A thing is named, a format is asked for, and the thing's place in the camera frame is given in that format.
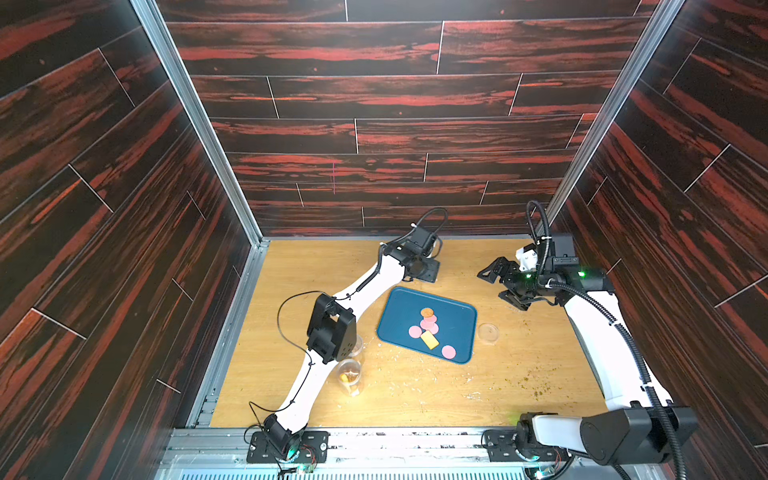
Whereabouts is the clear jar lid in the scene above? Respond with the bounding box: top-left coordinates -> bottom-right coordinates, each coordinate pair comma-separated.
477,323 -> 500,345

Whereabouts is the clear jar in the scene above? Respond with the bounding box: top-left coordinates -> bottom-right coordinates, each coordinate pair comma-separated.
336,358 -> 363,397
349,335 -> 365,363

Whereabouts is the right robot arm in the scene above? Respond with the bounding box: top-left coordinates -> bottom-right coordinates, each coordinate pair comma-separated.
477,200 -> 698,479

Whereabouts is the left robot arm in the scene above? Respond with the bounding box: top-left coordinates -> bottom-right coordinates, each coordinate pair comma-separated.
257,207 -> 448,461

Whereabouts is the teal plastic tray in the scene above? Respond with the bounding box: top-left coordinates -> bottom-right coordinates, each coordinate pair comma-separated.
376,287 -> 478,365

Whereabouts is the yellow square cookie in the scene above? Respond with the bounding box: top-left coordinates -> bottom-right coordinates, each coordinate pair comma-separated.
420,330 -> 440,350

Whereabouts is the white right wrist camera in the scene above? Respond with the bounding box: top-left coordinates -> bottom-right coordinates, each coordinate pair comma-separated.
515,244 -> 538,272

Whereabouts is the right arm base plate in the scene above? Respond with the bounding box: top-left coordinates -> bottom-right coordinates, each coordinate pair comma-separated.
480,429 -> 570,464

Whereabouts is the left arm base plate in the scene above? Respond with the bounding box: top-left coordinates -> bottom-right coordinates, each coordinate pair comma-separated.
246,430 -> 330,465

